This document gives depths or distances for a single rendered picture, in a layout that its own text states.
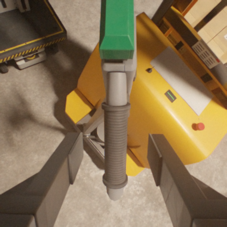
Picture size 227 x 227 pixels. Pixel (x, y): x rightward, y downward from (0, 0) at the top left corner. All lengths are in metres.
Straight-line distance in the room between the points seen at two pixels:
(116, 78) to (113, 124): 0.06
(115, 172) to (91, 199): 1.38
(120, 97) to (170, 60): 0.76
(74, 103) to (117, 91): 1.06
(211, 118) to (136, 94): 0.42
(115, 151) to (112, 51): 0.13
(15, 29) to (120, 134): 1.46
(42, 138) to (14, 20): 0.99
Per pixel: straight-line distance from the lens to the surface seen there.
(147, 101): 0.83
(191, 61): 1.30
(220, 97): 1.14
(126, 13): 0.20
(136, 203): 1.76
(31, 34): 1.57
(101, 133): 1.15
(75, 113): 1.26
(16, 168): 1.62
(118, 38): 0.18
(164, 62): 0.92
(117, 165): 0.25
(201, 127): 0.89
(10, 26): 1.63
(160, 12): 1.01
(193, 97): 0.95
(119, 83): 0.21
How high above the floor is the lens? 1.56
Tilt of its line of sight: 70 degrees down
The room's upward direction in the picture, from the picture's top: 50 degrees clockwise
